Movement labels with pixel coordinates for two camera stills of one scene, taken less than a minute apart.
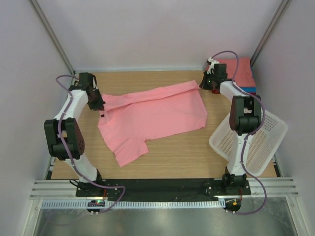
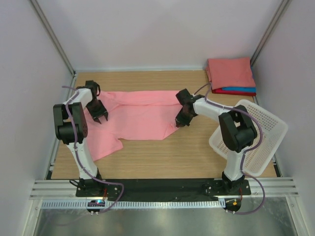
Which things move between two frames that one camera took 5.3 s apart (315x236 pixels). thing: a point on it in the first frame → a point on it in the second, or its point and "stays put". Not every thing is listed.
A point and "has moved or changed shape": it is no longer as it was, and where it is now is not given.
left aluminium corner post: x=43 y=18 stays put
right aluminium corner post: x=268 y=32 stays put
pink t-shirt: x=130 y=117 has moved or changed shape
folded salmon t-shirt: x=244 y=77 stays put
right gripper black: x=204 y=85 → x=179 y=120
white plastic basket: x=265 y=143 stays put
